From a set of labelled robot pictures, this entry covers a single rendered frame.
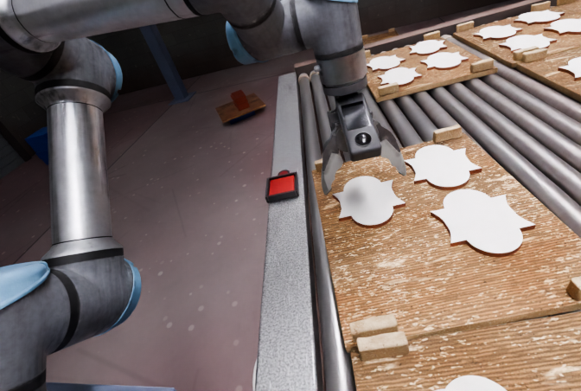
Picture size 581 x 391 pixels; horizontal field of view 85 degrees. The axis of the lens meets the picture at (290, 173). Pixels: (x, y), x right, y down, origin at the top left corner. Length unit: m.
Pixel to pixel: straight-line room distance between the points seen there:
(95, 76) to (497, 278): 0.72
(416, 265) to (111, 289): 0.47
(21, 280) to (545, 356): 0.60
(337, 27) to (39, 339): 0.55
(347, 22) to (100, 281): 0.53
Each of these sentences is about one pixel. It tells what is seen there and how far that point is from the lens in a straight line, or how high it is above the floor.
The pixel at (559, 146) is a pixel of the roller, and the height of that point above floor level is 0.91.
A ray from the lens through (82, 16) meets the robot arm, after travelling 0.52.
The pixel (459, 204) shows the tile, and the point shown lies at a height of 0.95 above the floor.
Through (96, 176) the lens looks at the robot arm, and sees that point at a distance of 0.63.
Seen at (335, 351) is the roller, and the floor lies 0.92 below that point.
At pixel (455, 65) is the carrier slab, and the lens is 1.15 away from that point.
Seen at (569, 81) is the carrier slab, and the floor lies 0.94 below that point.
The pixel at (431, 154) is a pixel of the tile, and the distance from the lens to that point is 0.72.
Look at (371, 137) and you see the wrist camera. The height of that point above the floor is 1.11.
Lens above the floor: 1.35
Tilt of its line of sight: 33 degrees down
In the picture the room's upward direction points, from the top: 18 degrees counter-clockwise
